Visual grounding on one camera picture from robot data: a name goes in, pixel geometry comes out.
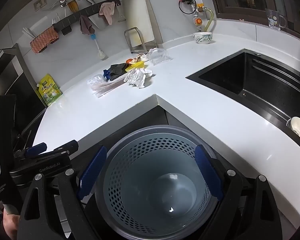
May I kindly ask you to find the black kitchen sink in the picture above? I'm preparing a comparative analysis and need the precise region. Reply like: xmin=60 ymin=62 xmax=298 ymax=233
xmin=186 ymin=49 xmax=300 ymax=144

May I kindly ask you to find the dark window frame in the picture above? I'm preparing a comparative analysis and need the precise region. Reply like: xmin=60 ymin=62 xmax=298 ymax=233
xmin=206 ymin=0 xmax=300 ymax=40

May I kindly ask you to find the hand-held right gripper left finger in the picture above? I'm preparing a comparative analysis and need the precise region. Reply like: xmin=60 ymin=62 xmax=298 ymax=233
xmin=17 ymin=145 xmax=107 ymax=240

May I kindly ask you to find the clear plastic stick wrapper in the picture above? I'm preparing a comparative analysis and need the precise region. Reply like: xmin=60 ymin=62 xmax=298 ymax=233
xmin=91 ymin=76 xmax=130 ymax=98

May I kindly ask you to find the white paper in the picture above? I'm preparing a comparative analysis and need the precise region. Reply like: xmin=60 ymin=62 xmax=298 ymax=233
xmin=123 ymin=67 xmax=154 ymax=89

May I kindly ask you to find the metal cutting board rack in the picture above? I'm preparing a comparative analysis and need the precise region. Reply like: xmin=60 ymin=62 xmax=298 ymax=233
xmin=124 ymin=27 xmax=147 ymax=53

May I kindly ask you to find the person's left hand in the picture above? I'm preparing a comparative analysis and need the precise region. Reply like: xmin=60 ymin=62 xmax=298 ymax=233
xmin=2 ymin=204 xmax=21 ymax=239

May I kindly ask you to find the yellow gas hose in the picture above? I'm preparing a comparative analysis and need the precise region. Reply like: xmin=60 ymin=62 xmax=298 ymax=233
xmin=202 ymin=7 xmax=217 ymax=33

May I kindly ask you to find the green patterned bowl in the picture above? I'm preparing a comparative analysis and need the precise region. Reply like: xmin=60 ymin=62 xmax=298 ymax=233
xmin=192 ymin=32 xmax=213 ymax=45

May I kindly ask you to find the glass mug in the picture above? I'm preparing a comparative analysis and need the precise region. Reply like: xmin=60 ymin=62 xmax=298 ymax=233
xmin=266 ymin=8 xmax=288 ymax=31

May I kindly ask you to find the clear plastic bag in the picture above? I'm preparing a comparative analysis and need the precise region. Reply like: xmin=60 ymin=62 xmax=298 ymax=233
xmin=87 ymin=74 xmax=107 ymax=87

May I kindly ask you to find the white cutting board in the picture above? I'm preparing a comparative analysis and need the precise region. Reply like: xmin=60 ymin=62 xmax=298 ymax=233
xmin=122 ymin=0 xmax=163 ymax=49

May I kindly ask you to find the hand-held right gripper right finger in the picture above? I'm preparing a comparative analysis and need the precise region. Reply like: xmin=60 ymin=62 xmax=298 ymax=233
xmin=194 ymin=145 xmax=283 ymax=240

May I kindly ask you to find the clear plastic container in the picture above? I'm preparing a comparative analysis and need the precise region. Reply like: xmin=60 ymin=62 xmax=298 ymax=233
xmin=147 ymin=48 xmax=173 ymax=65

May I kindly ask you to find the black wall rail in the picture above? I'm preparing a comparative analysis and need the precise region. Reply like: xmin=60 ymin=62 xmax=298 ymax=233
xmin=52 ymin=0 xmax=122 ymax=32

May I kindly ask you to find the grey perforated waste basket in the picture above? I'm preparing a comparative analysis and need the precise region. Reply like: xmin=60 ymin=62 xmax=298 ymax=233
xmin=94 ymin=124 xmax=224 ymax=240

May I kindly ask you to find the pink cloth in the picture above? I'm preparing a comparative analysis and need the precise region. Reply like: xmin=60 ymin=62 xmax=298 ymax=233
xmin=99 ymin=2 xmax=116 ymax=25

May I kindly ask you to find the green seasoning pouch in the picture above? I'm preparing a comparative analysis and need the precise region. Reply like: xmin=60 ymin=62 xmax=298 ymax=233
xmin=35 ymin=74 xmax=62 ymax=106

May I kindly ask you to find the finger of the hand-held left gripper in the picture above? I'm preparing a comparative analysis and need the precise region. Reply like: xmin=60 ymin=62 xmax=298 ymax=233
xmin=46 ymin=141 xmax=79 ymax=155
xmin=14 ymin=142 xmax=48 ymax=159

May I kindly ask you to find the yellow plastic container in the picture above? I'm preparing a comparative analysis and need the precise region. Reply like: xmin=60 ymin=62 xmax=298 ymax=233
xmin=125 ymin=61 xmax=146 ymax=72

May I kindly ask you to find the gas valve assembly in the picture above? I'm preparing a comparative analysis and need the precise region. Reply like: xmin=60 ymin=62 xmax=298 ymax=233
xmin=179 ymin=0 xmax=206 ymax=32

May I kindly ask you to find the brown grey cloth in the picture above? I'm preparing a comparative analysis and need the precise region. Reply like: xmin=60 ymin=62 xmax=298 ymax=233
xmin=79 ymin=15 xmax=95 ymax=35

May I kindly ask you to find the stainless steel appliance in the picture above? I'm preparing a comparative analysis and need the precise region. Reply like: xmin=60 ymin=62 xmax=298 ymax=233
xmin=0 ymin=44 xmax=47 ymax=140

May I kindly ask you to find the wall power outlet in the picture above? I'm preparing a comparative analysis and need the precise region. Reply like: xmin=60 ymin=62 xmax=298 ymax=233
xmin=34 ymin=0 xmax=47 ymax=12

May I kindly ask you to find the white bottle brush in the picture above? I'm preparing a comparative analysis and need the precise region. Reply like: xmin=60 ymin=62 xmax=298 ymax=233
xmin=91 ymin=34 xmax=108 ymax=60

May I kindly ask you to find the orange striped sponge cloth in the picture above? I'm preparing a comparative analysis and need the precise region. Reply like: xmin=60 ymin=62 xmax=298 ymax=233
xmin=30 ymin=27 xmax=59 ymax=54

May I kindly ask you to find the dark grey cloth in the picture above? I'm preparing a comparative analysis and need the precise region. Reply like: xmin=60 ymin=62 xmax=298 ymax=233
xmin=107 ymin=63 xmax=131 ymax=82

